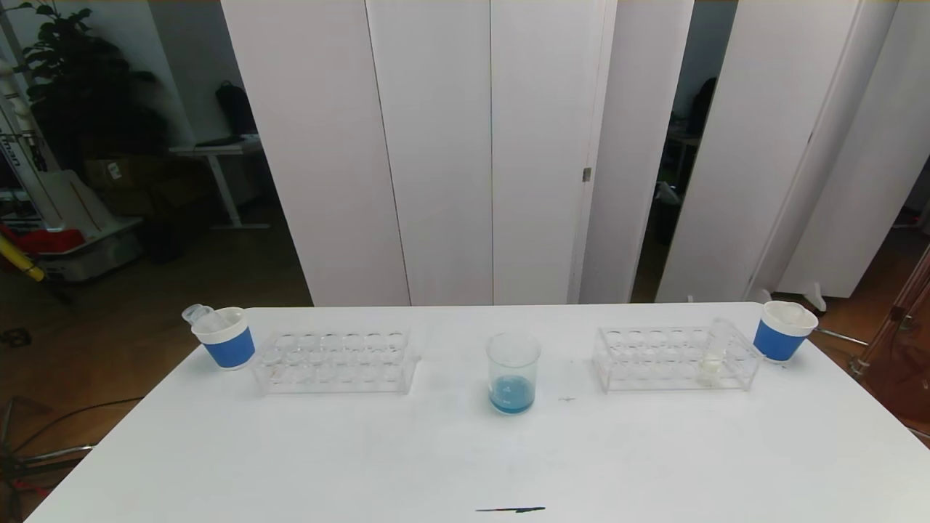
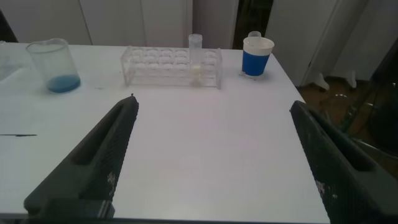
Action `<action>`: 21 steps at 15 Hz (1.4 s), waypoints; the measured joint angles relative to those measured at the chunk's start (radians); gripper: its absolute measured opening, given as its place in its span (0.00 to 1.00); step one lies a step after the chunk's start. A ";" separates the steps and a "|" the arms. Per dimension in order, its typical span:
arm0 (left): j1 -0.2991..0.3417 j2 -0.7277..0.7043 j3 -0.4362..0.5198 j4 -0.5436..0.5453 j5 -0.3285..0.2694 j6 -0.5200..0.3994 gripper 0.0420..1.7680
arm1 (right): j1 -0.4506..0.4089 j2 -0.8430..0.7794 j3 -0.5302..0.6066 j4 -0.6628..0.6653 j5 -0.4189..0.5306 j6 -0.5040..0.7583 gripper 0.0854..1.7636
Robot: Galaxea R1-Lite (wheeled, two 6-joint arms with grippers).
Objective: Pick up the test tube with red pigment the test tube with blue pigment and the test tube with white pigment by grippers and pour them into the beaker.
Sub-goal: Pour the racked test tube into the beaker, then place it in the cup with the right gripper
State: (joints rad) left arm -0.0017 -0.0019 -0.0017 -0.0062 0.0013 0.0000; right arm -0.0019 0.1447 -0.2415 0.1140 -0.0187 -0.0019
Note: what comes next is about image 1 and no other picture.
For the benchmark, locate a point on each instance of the clear glass beaker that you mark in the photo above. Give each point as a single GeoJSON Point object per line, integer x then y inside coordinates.
{"type": "Point", "coordinates": [513, 396]}

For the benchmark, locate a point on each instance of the clear plastic test tube rack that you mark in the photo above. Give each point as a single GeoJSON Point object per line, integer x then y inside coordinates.
{"type": "Point", "coordinates": [334, 363]}
{"type": "Point", "coordinates": [654, 363]}

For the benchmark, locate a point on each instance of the test tube with yellow pigment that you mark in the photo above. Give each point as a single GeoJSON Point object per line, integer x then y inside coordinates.
{"type": "Point", "coordinates": [710, 370]}

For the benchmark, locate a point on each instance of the white folding screen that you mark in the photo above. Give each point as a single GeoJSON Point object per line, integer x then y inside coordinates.
{"type": "Point", "coordinates": [436, 109]}
{"type": "Point", "coordinates": [770, 109]}

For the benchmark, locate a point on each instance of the blue white paper cup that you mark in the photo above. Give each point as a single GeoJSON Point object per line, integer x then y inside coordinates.
{"type": "Point", "coordinates": [777, 340]}
{"type": "Point", "coordinates": [229, 347]}

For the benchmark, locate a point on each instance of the black backpack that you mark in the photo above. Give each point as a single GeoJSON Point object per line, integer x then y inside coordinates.
{"type": "Point", "coordinates": [236, 109]}

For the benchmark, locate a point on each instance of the white desk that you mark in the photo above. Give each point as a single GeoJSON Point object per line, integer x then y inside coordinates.
{"type": "Point", "coordinates": [211, 147]}

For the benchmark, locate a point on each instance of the brown cardboard box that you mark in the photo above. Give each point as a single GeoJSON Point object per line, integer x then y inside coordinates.
{"type": "Point", "coordinates": [127, 174]}

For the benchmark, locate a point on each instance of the white screen foot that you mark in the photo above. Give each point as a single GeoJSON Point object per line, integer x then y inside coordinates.
{"type": "Point", "coordinates": [814, 296]}

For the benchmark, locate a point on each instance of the white machine base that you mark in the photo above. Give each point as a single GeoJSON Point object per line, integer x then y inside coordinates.
{"type": "Point", "coordinates": [87, 247]}

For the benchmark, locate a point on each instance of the red plastic object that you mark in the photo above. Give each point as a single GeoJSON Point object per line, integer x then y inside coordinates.
{"type": "Point", "coordinates": [43, 238]}

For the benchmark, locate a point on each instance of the dark green potted plant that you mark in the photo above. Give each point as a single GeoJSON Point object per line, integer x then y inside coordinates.
{"type": "Point", "coordinates": [80, 87]}

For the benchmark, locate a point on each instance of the yellow pole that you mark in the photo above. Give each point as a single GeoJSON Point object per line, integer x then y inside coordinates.
{"type": "Point", "coordinates": [18, 258]}

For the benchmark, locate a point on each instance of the brown metal stand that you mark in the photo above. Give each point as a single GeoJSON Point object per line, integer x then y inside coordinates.
{"type": "Point", "coordinates": [901, 363]}

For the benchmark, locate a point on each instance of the white banner stand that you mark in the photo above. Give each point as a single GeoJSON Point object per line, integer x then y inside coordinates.
{"type": "Point", "coordinates": [22, 145]}

